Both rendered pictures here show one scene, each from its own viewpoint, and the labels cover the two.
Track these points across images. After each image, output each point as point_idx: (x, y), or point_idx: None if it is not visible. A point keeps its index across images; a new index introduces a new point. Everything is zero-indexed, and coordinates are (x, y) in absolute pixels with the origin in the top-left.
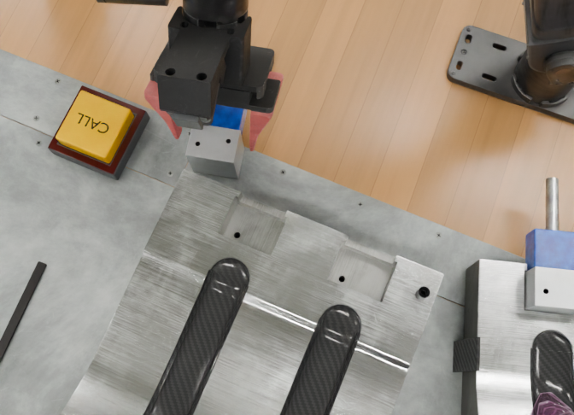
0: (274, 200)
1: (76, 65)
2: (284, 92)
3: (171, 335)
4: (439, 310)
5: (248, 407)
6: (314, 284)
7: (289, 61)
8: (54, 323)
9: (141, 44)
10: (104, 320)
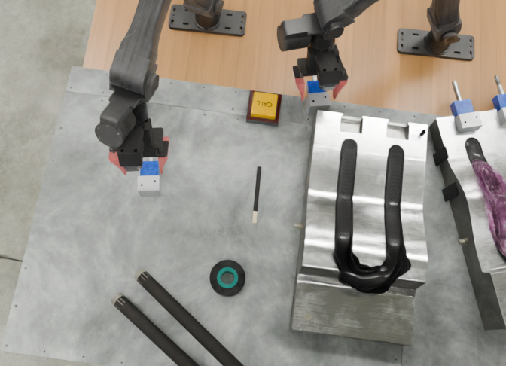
0: None
1: (240, 83)
2: None
3: (334, 172)
4: None
5: (372, 190)
6: (382, 140)
7: None
8: (272, 189)
9: (265, 68)
10: (293, 182)
